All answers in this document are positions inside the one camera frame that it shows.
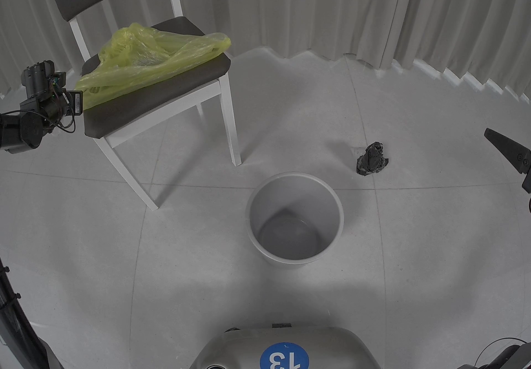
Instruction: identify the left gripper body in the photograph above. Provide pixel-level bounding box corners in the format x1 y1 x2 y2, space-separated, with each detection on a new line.
21 89 85 121

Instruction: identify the yellow plastic bag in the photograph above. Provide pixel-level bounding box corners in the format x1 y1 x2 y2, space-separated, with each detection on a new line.
75 23 232 111

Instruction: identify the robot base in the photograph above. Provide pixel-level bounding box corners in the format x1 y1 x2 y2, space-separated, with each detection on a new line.
189 322 380 369

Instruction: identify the crumpled black plastic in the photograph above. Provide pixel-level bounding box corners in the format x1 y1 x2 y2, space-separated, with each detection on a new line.
356 142 390 175

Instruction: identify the white trash bin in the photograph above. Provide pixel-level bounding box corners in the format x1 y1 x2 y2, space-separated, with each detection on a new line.
246 171 345 267

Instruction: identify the black cable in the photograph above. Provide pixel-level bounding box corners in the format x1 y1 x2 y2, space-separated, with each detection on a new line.
475 337 527 369
53 108 78 134

